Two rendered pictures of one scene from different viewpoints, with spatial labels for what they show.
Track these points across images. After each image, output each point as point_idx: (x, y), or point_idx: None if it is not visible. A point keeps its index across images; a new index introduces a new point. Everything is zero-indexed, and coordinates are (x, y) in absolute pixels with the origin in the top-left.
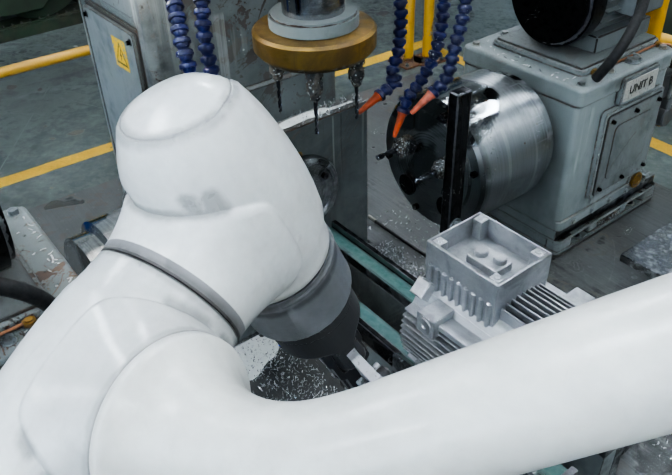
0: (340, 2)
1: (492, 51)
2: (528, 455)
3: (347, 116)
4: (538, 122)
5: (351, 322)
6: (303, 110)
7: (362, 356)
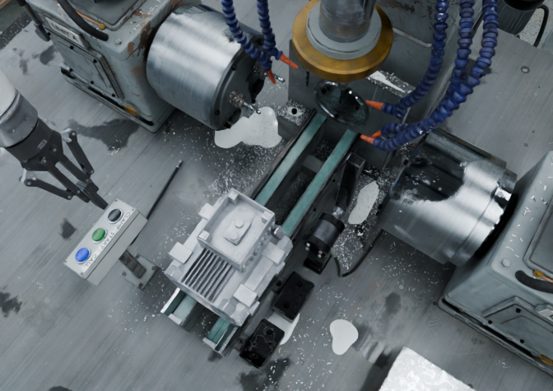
0: (341, 36)
1: (546, 176)
2: None
3: (389, 95)
4: (456, 239)
5: (17, 155)
6: (408, 63)
7: (25, 169)
